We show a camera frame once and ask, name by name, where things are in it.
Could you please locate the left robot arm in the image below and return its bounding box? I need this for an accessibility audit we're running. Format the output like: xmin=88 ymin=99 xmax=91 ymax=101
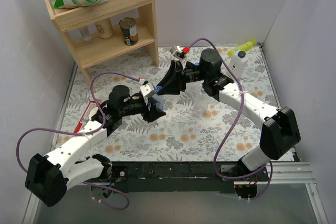
xmin=25 ymin=83 xmax=166 ymax=207

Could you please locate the blue bottle cap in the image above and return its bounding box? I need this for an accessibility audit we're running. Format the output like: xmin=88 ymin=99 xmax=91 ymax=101
xmin=155 ymin=86 xmax=163 ymax=95

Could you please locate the yellow squeeze bottle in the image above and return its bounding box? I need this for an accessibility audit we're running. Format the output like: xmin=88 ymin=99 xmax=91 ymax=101
xmin=227 ymin=40 xmax=257 ymax=58

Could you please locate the red snack box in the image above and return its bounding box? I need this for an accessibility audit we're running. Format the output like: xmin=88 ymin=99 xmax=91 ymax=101
xmin=74 ymin=100 xmax=97 ymax=133

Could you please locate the clear bottle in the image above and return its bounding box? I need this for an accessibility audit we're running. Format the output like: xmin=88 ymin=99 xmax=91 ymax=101
xmin=79 ymin=26 xmax=91 ymax=41
xmin=193 ymin=87 xmax=210 ymax=115

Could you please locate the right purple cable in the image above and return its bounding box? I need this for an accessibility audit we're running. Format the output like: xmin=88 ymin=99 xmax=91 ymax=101
xmin=183 ymin=37 xmax=274 ymax=200

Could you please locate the wooden shelf unit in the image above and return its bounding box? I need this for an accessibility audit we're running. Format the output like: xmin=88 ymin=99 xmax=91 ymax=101
xmin=44 ymin=0 xmax=159 ymax=83

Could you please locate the toilet paper roll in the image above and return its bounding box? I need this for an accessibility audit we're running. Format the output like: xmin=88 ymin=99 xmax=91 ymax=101
xmin=89 ymin=108 xmax=98 ymax=120

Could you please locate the clear bottle on shelf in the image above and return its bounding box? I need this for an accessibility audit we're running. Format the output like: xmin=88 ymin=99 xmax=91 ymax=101
xmin=79 ymin=26 xmax=91 ymax=41

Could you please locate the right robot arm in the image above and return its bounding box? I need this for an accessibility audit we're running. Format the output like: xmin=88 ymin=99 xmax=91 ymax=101
xmin=157 ymin=46 xmax=301 ymax=181

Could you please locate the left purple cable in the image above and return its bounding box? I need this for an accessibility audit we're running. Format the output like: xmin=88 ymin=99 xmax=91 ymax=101
xmin=16 ymin=72 xmax=146 ymax=211

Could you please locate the small blue-label water bottle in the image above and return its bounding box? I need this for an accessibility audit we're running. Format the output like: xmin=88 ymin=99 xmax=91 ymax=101
xmin=151 ymin=89 xmax=164 ymax=111

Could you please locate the purple cable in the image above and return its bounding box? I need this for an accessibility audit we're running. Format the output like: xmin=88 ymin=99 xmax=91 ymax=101
xmin=16 ymin=72 xmax=146 ymax=211
xmin=183 ymin=37 xmax=274 ymax=200

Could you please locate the beige cup on shelf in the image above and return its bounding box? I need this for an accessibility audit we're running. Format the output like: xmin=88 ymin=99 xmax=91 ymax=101
xmin=95 ymin=18 xmax=114 ymax=39

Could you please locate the tin can with label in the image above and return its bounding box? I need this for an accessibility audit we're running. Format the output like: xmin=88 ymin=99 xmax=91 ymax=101
xmin=119 ymin=17 xmax=139 ymax=46

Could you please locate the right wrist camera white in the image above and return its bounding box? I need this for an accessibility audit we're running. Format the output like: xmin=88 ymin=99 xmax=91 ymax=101
xmin=170 ymin=46 xmax=190 ymax=61

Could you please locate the floral table mat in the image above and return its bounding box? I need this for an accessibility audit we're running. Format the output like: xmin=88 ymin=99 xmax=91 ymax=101
xmin=56 ymin=46 xmax=296 ymax=162

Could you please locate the white bottle black cap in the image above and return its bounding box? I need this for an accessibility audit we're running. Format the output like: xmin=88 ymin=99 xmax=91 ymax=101
xmin=229 ymin=50 xmax=248 ymax=79

